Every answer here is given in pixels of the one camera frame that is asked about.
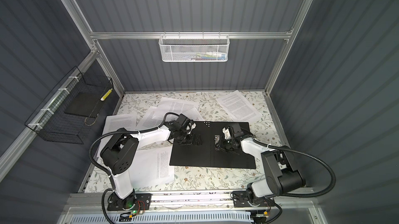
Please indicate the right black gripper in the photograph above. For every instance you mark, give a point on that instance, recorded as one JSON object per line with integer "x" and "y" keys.
{"x": 222, "y": 144}

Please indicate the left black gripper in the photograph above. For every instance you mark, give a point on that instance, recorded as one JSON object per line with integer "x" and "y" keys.
{"x": 196, "y": 142}

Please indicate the red folder black inside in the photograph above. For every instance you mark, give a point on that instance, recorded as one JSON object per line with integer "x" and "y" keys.
{"x": 209, "y": 148}

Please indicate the printed paper sheet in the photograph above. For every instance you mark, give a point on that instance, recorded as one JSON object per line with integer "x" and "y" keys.
{"x": 187, "y": 108}
{"x": 151, "y": 168}
{"x": 148, "y": 122}
{"x": 239, "y": 108}

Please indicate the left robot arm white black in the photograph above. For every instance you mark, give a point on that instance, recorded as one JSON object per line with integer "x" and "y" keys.
{"x": 119, "y": 152}

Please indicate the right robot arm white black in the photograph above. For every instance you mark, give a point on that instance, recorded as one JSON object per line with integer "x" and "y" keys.
{"x": 282, "y": 174}

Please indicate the pens in white basket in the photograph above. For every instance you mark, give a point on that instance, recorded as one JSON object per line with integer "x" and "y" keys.
{"x": 208, "y": 56}

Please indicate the printed paper sheet left edge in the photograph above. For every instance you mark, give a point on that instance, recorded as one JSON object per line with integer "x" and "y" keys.
{"x": 115, "y": 122}

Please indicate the yellow green marker pen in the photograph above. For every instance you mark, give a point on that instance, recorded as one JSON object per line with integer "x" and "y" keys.
{"x": 106, "y": 95}

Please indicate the black pad in basket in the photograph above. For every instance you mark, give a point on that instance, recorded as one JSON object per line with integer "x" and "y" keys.
{"x": 85, "y": 105}

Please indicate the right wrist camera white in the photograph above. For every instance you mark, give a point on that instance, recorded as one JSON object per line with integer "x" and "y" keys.
{"x": 226, "y": 132}

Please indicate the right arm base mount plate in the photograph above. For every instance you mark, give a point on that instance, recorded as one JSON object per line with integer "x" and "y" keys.
{"x": 244, "y": 198}

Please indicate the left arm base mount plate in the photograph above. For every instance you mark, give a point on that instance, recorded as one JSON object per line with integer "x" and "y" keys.
{"x": 134, "y": 202}

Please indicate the white wire mesh basket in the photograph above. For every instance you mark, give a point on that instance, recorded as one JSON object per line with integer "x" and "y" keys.
{"x": 176, "y": 49}

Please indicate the black wire mesh basket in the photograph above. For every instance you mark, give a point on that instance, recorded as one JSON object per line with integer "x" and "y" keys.
{"x": 50, "y": 122}

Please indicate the aluminium front rail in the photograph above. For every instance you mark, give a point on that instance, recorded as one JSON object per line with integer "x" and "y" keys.
{"x": 165, "y": 201}

